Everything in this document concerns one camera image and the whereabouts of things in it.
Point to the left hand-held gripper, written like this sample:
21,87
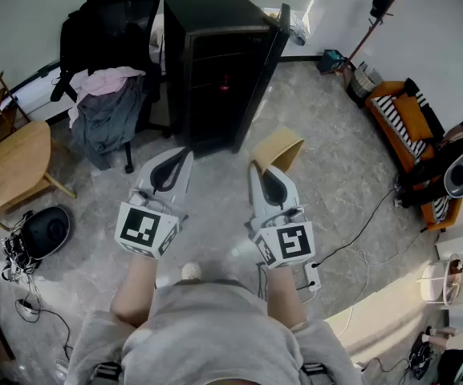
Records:
139,223

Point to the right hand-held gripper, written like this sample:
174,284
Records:
291,243

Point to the beige plastic container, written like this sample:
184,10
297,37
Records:
275,144

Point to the person's right forearm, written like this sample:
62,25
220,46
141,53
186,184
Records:
285,295

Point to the person's left forearm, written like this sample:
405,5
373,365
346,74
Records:
135,291

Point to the grey garment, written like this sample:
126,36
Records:
106,122

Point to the white power strip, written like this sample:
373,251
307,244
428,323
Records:
312,277

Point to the person's left white shoe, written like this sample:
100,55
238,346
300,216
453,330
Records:
191,271

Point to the pink garment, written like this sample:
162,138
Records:
102,80

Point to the black robot vacuum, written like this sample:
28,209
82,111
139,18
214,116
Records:
48,231

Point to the black white striped blanket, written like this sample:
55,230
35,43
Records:
391,114

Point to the row of books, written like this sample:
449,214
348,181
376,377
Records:
363,82

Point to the person's grey shirt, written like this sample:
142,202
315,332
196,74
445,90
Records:
211,335

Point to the orange sofa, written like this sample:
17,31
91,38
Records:
387,90

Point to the light wooden round table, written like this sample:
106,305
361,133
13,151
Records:
10,163

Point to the cream upholstered bench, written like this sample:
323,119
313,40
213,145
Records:
383,311

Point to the orange cushion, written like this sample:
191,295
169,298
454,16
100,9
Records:
413,118

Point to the black jacket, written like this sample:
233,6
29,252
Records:
72,50

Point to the black office chair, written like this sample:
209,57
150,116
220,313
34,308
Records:
128,18

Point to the pile of light clothes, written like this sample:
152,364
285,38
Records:
298,28

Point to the reddish wooden coat rack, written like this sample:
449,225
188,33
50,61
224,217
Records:
365,34

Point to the white cabinet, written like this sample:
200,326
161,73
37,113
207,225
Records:
461,239

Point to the black cap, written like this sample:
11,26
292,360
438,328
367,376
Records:
380,6

